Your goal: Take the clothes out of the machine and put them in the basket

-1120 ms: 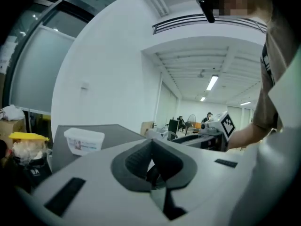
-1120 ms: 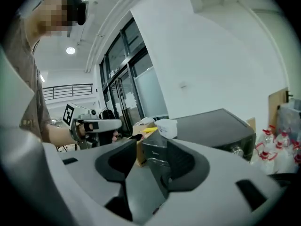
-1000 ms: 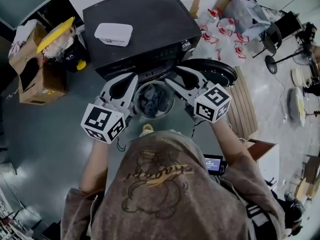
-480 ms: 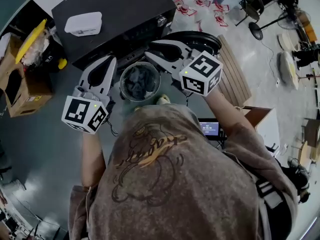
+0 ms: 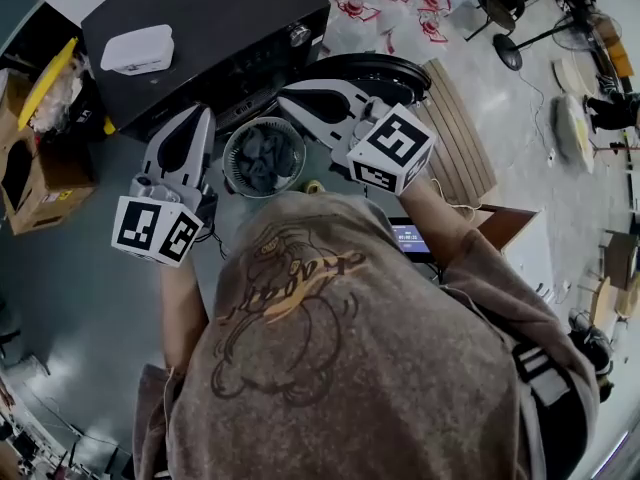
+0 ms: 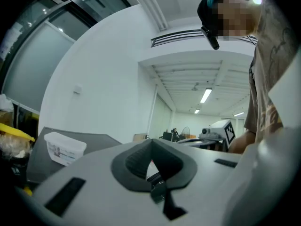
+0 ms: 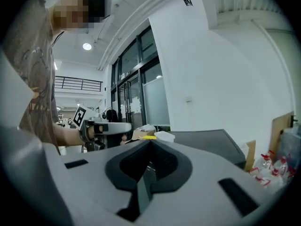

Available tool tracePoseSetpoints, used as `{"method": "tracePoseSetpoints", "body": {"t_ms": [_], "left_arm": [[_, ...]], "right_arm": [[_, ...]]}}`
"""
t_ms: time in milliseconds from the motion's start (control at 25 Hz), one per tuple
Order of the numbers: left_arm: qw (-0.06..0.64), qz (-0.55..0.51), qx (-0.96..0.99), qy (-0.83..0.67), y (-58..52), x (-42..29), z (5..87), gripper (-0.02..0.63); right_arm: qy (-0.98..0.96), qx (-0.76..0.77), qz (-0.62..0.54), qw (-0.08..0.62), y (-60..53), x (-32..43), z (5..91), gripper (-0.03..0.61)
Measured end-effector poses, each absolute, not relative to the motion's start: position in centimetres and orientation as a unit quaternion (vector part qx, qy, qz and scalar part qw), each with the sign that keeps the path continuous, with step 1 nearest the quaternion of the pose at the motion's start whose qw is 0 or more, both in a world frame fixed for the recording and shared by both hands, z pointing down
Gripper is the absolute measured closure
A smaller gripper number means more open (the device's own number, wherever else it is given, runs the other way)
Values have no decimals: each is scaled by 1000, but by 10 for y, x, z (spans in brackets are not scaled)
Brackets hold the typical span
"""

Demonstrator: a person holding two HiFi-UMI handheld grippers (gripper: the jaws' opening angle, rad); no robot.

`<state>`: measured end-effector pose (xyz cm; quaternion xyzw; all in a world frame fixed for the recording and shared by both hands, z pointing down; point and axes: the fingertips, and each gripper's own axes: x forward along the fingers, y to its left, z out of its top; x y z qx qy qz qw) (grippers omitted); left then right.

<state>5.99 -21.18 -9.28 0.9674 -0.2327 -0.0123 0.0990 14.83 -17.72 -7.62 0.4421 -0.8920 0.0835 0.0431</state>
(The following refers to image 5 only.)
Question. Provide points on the round black washing machine door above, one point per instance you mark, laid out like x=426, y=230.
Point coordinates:
x=400, y=73

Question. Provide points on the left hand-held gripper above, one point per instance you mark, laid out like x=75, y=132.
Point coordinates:
x=145, y=223

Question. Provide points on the white top wooden table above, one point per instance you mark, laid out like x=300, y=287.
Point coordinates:
x=525, y=253

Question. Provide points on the black bin with yellow lid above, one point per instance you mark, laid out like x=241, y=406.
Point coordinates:
x=87, y=115

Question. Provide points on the brown cardboard box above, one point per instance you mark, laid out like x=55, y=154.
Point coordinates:
x=50, y=208

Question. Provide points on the person's brown printed t-shirt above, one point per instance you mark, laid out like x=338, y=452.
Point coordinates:
x=350, y=368

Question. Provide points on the round beige cushion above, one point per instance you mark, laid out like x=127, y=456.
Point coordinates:
x=575, y=70

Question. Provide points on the black washing machine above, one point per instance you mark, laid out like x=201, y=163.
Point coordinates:
x=200, y=8

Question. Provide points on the black standing fan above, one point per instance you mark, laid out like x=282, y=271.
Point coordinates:
x=507, y=53

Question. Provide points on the small lit screen device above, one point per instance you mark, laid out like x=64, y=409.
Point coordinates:
x=411, y=235

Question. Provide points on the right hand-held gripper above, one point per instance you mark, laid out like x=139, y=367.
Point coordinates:
x=395, y=148

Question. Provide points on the person's left forearm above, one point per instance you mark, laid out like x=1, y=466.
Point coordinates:
x=182, y=308

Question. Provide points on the pale green laundry basket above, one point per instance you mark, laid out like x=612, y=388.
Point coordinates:
x=230, y=158

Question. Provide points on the white plastic box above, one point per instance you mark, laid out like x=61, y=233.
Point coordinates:
x=137, y=50

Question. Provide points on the grey clothing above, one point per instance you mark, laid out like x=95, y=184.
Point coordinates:
x=265, y=158

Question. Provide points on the person's yellow shoe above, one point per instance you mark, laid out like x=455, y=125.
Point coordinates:
x=313, y=187

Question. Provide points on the black chair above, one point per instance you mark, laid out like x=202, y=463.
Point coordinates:
x=500, y=3

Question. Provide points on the person's right forearm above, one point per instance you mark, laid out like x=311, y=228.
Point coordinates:
x=435, y=218

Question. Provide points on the oblong beige cushion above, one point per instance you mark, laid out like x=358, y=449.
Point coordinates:
x=572, y=133

